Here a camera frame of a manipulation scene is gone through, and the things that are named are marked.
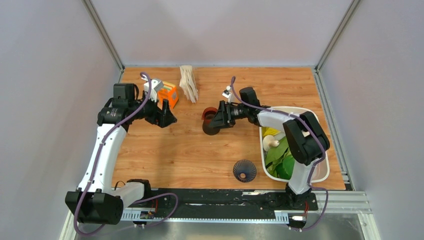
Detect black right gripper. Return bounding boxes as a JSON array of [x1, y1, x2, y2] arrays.
[[208, 99, 249, 129]]

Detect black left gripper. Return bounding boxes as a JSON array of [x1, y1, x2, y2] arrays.
[[128, 91, 177, 128]]

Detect brown glass carafe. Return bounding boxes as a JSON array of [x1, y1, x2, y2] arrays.
[[201, 107, 220, 136]]

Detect stack of paper coffee filters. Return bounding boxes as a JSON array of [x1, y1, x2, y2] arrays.
[[179, 65, 199, 104]]

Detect blue ribbed coffee dripper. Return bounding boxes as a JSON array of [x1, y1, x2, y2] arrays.
[[232, 159, 257, 183]]

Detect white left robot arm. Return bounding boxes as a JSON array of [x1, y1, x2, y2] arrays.
[[65, 79, 177, 225]]

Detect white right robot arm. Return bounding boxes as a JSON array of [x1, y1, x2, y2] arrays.
[[202, 85, 330, 209]]

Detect yellow napa cabbage toy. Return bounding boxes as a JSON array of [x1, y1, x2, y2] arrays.
[[261, 127, 281, 137]]

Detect white mushroom toy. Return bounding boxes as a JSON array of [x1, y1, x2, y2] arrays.
[[262, 135, 280, 152]]

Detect green bok choy toy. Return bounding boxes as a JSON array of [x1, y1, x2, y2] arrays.
[[264, 137, 295, 180]]

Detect white plastic basin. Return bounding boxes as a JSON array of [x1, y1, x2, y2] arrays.
[[261, 106, 330, 183]]

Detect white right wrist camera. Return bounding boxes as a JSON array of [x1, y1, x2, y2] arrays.
[[222, 85, 232, 102]]

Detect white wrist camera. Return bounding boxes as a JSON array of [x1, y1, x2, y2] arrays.
[[222, 85, 232, 102], [142, 77, 164, 103]]

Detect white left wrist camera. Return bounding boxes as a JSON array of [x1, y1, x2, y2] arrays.
[[142, 77, 164, 103]]

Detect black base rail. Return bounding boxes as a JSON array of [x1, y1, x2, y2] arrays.
[[122, 188, 318, 221]]

